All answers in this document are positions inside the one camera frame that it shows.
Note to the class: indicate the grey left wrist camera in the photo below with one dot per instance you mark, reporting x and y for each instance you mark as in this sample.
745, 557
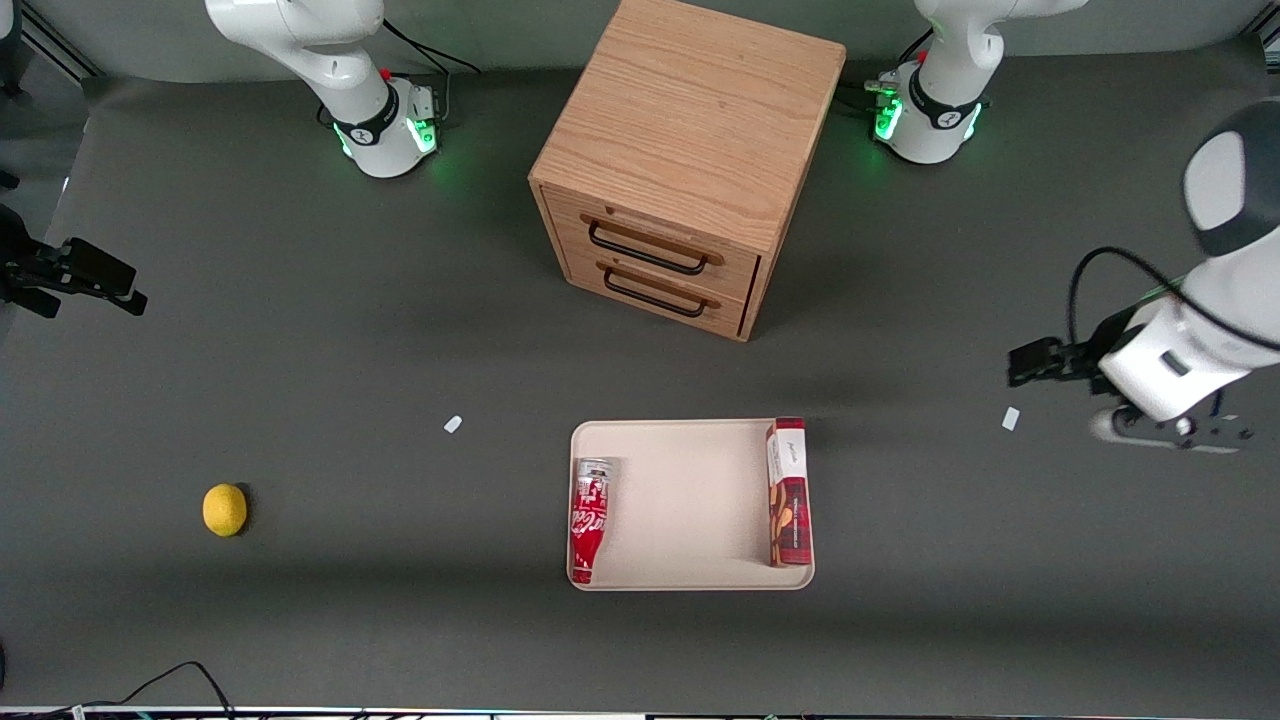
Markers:
1160, 432

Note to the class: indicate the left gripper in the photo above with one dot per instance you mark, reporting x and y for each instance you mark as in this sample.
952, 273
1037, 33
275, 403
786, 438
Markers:
1083, 358

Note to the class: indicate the beige plastic tray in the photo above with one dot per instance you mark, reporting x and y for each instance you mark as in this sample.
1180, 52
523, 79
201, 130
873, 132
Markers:
690, 510

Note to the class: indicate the red cookie box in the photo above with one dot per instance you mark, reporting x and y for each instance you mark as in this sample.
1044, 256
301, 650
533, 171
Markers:
790, 500

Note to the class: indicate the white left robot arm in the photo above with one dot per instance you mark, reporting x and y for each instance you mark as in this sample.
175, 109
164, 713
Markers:
940, 120

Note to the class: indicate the wooden drawer cabinet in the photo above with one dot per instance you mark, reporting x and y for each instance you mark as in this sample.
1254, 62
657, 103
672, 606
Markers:
690, 120

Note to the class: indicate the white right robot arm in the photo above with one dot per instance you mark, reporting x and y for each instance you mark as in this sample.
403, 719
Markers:
375, 125

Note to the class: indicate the yellow lemon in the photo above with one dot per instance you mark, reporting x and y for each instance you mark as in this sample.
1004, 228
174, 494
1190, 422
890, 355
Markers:
225, 510

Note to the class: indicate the aluminium frame rail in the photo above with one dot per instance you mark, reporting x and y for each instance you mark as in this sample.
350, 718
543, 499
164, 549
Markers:
55, 40

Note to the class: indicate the wooden drawer front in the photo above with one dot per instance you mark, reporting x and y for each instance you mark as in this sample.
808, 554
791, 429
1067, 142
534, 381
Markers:
660, 240
650, 290

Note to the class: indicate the red cola bottle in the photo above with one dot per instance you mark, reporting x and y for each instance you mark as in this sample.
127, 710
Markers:
590, 515

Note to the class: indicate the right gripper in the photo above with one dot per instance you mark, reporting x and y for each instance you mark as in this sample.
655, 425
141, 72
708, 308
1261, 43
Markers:
40, 270

